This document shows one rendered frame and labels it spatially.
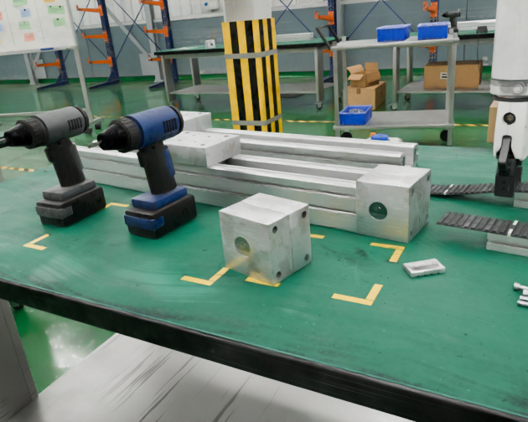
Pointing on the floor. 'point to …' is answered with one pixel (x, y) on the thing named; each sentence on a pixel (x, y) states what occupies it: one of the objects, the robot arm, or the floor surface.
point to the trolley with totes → (400, 35)
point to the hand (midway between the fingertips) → (508, 182)
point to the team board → (30, 38)
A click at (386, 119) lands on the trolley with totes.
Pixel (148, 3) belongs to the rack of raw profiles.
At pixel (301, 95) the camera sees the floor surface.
